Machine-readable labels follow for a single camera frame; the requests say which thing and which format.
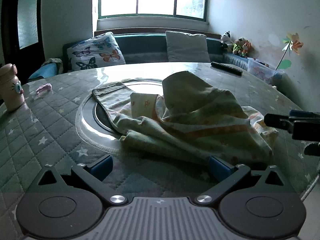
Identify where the green patterned child garment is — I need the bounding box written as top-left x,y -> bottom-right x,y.
92,71 -> 278,164

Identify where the round black induction hob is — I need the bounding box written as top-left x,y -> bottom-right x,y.
75,78 -> 163,148

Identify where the quilted green star tablecloth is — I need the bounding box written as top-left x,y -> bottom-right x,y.
1,62 -> 319,239

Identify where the clear plastic storage box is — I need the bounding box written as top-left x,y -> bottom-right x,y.
247,57 -> 285,85

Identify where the colourful paper pinwheel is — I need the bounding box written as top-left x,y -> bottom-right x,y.
276,33 -> 304,70

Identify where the orange plush toy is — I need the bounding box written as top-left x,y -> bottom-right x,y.
241,40 -> 251,57

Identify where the small pink toy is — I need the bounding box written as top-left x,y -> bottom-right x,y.
36,83 -> 52,95

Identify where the black remote control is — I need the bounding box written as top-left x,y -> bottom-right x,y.
211,62 -> 242,76

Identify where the green yellow plush toy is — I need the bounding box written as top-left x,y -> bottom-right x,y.
232,37 -> 247,55

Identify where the blue cushion with cloth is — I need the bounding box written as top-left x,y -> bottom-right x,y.
28,58 -> 63,80

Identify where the pink cartoon water bottle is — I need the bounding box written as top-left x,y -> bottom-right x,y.
0,63 -> 25,111

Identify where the black white cow plush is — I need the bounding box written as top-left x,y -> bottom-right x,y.
221,31 -> 233,53

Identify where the butterfly print pillow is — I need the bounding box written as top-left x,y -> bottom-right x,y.
67,32 -> 126,71

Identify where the teal bench sofa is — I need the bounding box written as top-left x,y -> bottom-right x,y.
28,32 -> 251,81

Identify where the plain grey pillow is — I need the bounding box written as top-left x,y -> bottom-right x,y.
165,31 -> 210,63

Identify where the dark door with glass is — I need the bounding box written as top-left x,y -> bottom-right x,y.
1,0 -> 45,84

